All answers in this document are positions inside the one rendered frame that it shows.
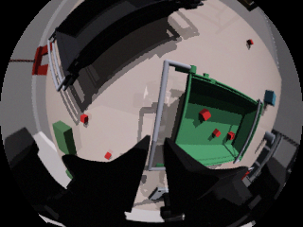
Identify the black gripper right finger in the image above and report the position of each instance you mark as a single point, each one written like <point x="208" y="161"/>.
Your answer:
<point x="189" y="181"/>

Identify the grey cylinder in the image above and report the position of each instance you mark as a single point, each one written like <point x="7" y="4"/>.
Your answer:
<point x="269" y="137"/>

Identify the small red block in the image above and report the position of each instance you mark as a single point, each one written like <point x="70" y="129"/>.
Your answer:
<point x="250" y="42"/>
<point x="205" y="114"/>
<point x="217" y="132"/>
<point x="84" y="118"/>
<point x="107" y="156"/>
<point x="230" y="135"/>

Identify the teal block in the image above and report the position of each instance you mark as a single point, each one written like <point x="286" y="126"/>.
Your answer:
<point x="270" y="97"/>

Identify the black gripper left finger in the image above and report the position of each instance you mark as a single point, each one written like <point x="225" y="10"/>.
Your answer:
<point x="121" y="176"/>

